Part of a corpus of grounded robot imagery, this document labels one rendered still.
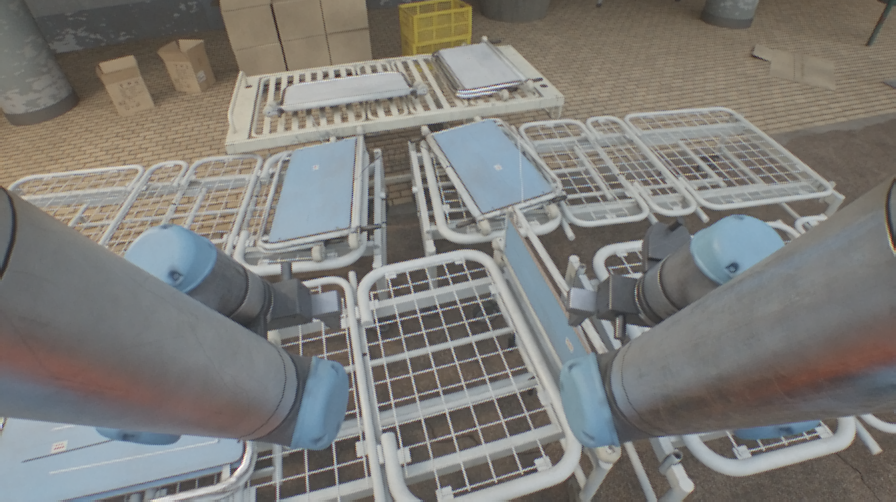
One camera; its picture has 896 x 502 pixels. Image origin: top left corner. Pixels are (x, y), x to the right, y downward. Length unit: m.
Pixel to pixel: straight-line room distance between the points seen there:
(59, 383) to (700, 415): 0.30
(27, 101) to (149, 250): 4.93
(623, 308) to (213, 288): 0.46
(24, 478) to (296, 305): 1.21
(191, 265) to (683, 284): 0.47
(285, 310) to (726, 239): 0.49
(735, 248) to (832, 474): 1.88
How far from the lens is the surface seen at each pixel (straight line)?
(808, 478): 2.23
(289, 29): 4.34
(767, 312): 0.22
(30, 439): 1.73
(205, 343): 0.27
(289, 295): 0.60
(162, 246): 0.47
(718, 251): 0.45
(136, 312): 0.22
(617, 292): 0.59
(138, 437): 0.47
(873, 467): 2.41
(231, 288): 0.51
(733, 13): 6.77
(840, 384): 0.22
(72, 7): 7.32
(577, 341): 1.29
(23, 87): 5.34
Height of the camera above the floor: 1.74
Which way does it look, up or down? 41 degrees down
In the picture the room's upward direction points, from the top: 2 degrees counter-clockwise
